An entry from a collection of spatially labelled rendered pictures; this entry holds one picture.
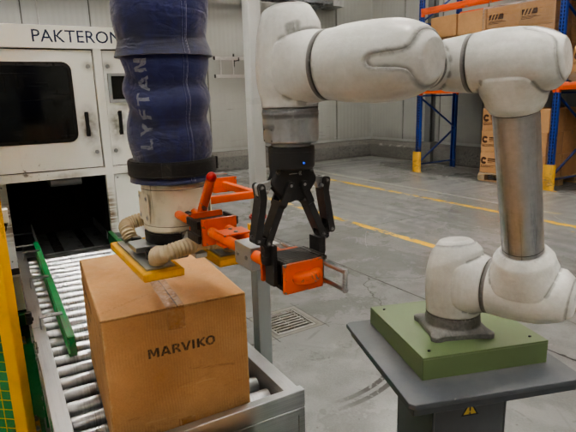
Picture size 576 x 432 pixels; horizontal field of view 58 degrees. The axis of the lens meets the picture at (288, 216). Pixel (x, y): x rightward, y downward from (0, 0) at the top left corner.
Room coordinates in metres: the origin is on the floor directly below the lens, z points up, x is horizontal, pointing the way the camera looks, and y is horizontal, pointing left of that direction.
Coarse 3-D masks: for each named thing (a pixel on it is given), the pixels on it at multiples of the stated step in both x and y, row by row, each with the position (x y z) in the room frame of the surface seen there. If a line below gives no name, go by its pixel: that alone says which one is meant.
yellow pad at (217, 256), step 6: (210, 252) 1.29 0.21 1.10; (216, 252) 1.28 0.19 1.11; (222, 252) 1.27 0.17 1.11; (228, 252) 1.27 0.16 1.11; (234, 252) 1.27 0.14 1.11; (210, 258) 1.27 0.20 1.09; (216, 258) 1.24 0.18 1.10; (222, 258) 1.24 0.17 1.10; (228, 258) 1.24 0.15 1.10; (234, 258) 1.24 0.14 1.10; (216, 264) 1.24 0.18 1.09; (222, 264) 1.23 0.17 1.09; (228, 264) 1.23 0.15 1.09; (234, 264) 1.24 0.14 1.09
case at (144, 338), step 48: (96, 288) 1.47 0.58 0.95; (144, 288) 1.46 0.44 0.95; (192, 288) 1.44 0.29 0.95; (96, 336) 1.40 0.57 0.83; (144, 336) 1.27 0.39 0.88; (192, 336) 1.33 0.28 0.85; (240, 336) 1.39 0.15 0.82; (144, 384) 1.27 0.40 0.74; (192, 384) 1.32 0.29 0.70; (240, 384) 1.39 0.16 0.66
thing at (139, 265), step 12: (132, 240) 1.34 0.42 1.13; (120, 252) 1.32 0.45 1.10; (132, 252) 1.30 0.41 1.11; (144, 252) 1.29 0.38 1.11; (132, 264) 1.21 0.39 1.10; (144, 264) 1.19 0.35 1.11; (168, 264) 1.19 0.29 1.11; (144, 276) 1.13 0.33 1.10; (156, 276) 1.14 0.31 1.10; (168, 276) 1.16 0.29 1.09
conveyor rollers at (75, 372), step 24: (48, 264) 3.01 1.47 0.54; (72, 264) 2.99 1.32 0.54; (72, 288) 2.57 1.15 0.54; (48, 312) 2.26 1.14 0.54; (72, 312) 2.24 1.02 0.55; (48, 336) 2.02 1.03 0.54; (72, 360) 1.81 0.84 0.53; (72, 384) 1.64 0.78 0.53; (96, 384) 1.61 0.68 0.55; (72, 408) 1.48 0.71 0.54; (96, 408) 1.51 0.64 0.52
